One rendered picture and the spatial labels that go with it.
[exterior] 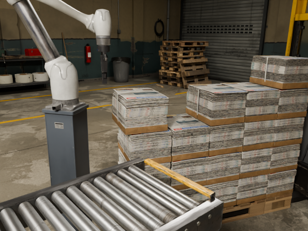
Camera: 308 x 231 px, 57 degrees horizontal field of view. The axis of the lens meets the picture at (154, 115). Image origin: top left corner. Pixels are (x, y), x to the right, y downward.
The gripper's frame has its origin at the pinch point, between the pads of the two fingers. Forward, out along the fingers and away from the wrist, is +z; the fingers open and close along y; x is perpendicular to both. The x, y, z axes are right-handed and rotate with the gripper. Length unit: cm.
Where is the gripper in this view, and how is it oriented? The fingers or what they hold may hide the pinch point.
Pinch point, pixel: (104, 78)
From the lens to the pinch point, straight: 184.8
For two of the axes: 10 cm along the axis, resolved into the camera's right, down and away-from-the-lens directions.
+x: -9.4, 0.8, -3.4
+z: -0.2, 9.6, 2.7
